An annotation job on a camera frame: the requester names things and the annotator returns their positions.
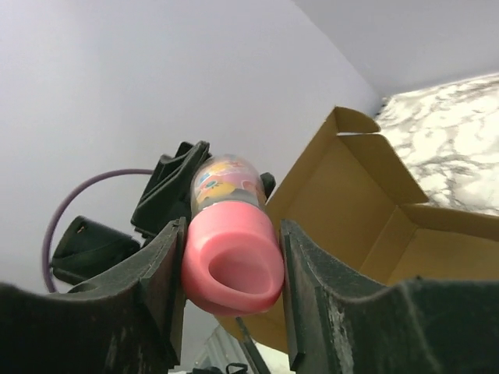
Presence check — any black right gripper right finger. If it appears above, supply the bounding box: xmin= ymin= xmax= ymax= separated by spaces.
xmin=280 ymin=220 xmax=498 ymax=373

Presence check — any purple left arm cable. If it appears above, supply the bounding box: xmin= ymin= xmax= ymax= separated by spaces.
xmin=41 ymin=168 xmax=153 ymax=293

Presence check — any brown cardboard express box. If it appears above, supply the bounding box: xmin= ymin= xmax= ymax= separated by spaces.
xmin=216 ymin=105 xmax=499 ymax=354

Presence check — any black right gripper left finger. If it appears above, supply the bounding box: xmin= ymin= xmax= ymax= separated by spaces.
xmin=1 ymin=218 xmax=186 ymax=373

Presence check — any clear bottle pink cap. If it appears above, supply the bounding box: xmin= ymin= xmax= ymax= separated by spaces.
xmin=181 ymin=155 xmax=285 ymax=316

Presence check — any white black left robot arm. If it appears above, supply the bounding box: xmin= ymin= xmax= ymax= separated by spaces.
xmin=43 ymin=141 xmax=284 ymax=296

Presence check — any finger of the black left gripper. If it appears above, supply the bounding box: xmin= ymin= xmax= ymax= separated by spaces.
xmin=260 ymin=172 xmax=275 ymax=205
xmin=131 ymin=141 xmax=211 ymax=238

